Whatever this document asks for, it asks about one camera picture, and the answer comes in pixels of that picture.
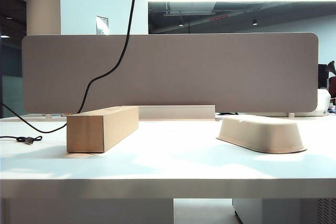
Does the white desk side panel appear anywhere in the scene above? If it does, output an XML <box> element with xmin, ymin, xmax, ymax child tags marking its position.
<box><xmin>0</xmin><ymin>199</ymin><xmax>174</xmax><ymax>224</ymax></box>

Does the white round column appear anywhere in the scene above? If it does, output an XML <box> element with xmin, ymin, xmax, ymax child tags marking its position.
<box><xmin>26</xmin><ymin>0</ymin><xmax>61</xmax><ymax>36</ymax></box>

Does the grey fabric desk divider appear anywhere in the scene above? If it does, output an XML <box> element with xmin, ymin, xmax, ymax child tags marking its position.
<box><xmin>22</xmin><ymin>33</ymin><xmax>320</xmax><ymax>114</ymax></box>

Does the beige pulp tray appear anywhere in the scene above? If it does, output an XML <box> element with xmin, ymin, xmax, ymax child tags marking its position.
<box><xmin>216</xmin><ymin>115</ymin><xmax>307</xmax><ymax>154</ymax></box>

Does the white rounded appliance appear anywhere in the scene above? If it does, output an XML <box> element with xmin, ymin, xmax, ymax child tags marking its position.
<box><xmin>317</xmin><ymin>89</ymin><xmax>332</xmax><ymax>117</ymax></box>

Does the wall notice poster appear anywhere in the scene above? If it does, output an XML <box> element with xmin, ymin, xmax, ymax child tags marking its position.
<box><xmin>96</xmin><ymin>15</ymin><xmax>109</xmax><ymax>35</ymax></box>

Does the brown cardboard box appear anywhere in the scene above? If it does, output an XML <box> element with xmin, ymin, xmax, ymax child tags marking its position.
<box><xmin>67</xmin><ymin>105</ymin><xmax>140</xmax><ymax>154</ymax></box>

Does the background person red top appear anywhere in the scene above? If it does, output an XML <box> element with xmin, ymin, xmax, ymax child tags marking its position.
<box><xmin>327</xmin><ymin>60</ymin><xmax>336</xmax><ymax>99</ymax></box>

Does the black background monitor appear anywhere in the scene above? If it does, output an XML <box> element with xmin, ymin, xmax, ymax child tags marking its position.
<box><xmin>318</xmin><ymin>64</ymin><xmax>329</xmax><ymax>89</ymax></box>

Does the black USB charging cable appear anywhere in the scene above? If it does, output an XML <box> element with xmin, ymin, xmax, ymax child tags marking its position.
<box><xmin>0</xmin><ymin>0</ymin><xmax>141</xmax><ymax>147</ymax></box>

